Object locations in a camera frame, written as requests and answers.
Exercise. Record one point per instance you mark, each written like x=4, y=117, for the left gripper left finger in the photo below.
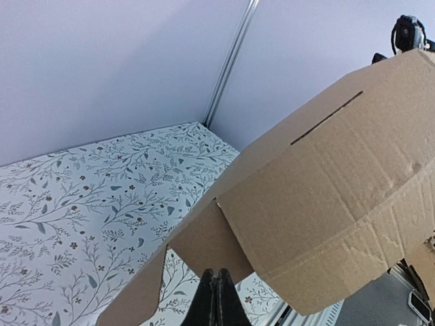
x=201, y=310

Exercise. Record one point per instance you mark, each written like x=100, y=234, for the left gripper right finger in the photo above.
x=229, y=310

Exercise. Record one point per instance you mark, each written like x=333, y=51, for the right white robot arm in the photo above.
x=407, y=269

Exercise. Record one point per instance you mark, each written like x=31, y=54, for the right aluminium corner post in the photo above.
x=229, y=62

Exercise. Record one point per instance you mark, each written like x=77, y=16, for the aluminium front rail frame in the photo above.
x=382, y=302

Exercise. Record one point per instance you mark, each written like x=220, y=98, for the floral patterned table mat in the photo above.
x=78, y=224

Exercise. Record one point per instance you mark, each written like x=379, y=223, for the brown cardboard box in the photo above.
x=320, y=205

